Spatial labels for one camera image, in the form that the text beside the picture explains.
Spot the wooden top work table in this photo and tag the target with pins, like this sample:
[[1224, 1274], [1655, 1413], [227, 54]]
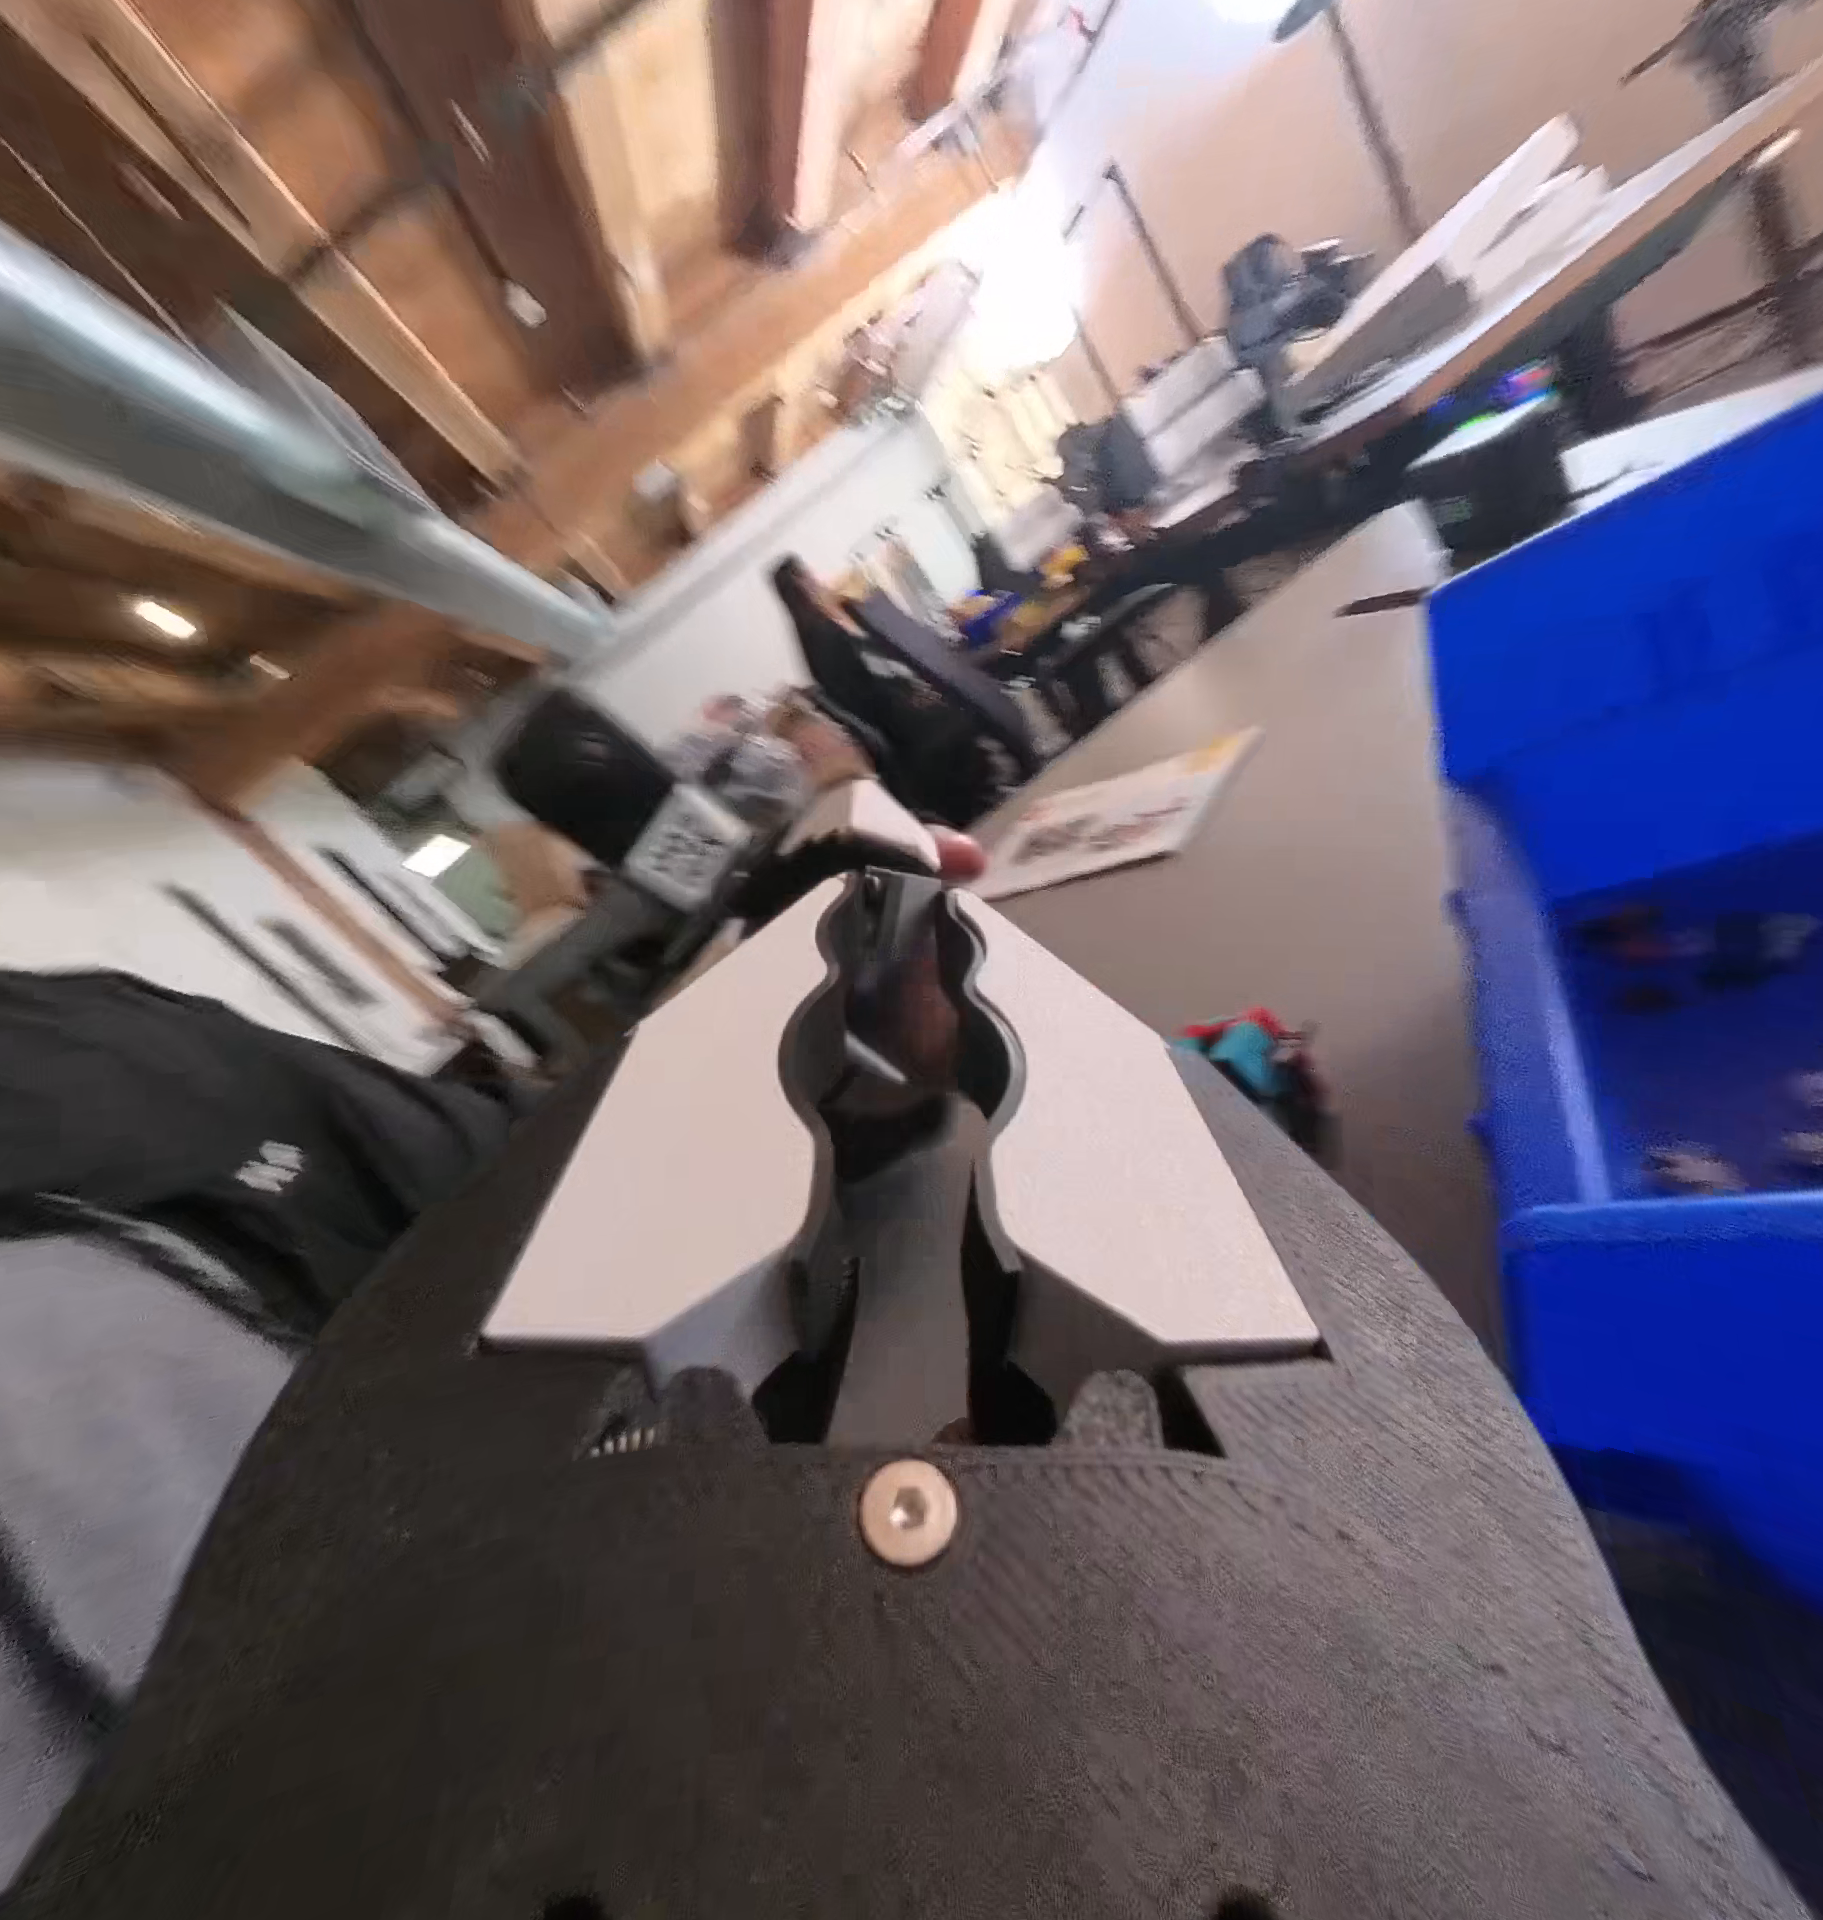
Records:
[[1601, 226]]

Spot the grey desk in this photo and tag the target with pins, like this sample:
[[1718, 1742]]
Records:
[[1301, 871]]

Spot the silver ventilation duct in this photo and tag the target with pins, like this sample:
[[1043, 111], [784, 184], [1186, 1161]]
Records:
[[252, 436]]

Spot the grey sweatshirt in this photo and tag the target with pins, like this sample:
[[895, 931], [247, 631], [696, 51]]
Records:
[[71, 1426]]

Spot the blue plastic bin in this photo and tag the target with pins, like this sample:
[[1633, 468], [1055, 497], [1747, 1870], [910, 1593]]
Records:
[[1721, 1381], [1676, 676]]

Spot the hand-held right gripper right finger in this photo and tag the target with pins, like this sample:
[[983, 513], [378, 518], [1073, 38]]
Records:
[[1150, 1200]]

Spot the teal and black brick assembly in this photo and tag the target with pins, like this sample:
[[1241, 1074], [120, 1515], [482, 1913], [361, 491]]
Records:
[[1250, 1050]]

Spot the black cube device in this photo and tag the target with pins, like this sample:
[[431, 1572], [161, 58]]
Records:
[[1496, 471]]

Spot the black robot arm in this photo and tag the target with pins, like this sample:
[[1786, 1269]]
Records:
[[1285, 300]]

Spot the person's left hand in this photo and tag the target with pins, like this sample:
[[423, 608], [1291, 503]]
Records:
[[960, 856]]

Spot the stack of white flat boxes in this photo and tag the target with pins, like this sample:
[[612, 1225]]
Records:
[[1496, 226]]

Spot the person's left forearm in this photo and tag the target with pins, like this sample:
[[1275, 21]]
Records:
[[176, 1096]]

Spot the black floor lamp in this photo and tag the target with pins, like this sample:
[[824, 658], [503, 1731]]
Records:
[[1369, 105]]

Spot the pile of mixed toy bricks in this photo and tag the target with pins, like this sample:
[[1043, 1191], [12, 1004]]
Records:
[[1751, 1050]]

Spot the dark flat strip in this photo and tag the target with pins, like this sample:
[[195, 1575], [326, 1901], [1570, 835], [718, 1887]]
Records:
[[1375, 602]]

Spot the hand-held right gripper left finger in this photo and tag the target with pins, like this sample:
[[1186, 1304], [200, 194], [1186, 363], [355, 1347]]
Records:
[[657, 1200]]

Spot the printed instruction booklet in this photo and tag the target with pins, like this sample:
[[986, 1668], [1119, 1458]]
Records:
[[1105, 816]]

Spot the white and black robot unit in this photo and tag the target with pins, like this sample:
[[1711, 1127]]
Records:
[[1195, 398]]

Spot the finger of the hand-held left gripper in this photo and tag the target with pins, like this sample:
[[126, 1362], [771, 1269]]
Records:
[[874, 826]]

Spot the black office chair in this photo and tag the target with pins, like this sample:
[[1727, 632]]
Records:
[[880, 676]]

